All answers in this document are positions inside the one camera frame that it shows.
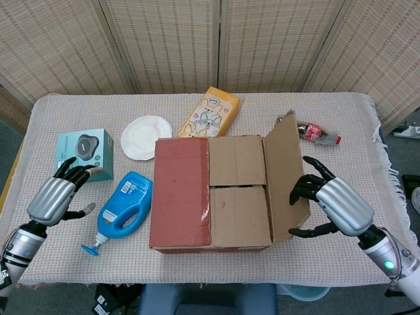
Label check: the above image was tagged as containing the blue chair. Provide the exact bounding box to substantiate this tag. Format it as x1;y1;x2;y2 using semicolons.
137;282;278;315

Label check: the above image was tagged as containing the teal product box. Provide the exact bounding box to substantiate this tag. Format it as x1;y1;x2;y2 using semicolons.
53;128;115;183

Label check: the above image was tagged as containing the white plastic device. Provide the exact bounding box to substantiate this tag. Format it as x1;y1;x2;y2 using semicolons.
392;119;420;139

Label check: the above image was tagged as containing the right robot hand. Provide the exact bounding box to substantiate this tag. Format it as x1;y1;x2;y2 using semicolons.
288;156;375;239

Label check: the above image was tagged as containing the woven folding screen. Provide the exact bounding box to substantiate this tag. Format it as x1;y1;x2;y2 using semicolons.
0;0;420;133

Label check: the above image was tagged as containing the beige woven tablecloth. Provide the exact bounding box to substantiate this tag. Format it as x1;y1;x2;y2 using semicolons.
18;93;413;286

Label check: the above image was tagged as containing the blue detergent bottle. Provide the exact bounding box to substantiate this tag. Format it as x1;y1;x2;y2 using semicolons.
81;170;154;257

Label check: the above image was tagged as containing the white round paper plate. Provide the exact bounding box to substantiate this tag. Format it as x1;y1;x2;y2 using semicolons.
120;114;174;161

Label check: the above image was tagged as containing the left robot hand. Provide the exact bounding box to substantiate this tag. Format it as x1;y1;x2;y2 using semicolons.
26;156;104;228

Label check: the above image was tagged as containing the black electronic device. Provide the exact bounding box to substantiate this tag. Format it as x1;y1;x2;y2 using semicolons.
93;283;142;315

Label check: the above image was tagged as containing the red cardboard shipping box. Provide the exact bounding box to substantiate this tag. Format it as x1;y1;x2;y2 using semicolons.
148;110;312;254

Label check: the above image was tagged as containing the light blue bucket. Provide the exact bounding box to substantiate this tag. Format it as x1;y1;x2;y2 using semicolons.
278;283;331;303

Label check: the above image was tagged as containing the crushed cola bottle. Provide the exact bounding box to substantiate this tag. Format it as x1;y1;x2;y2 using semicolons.
297;120;343;146

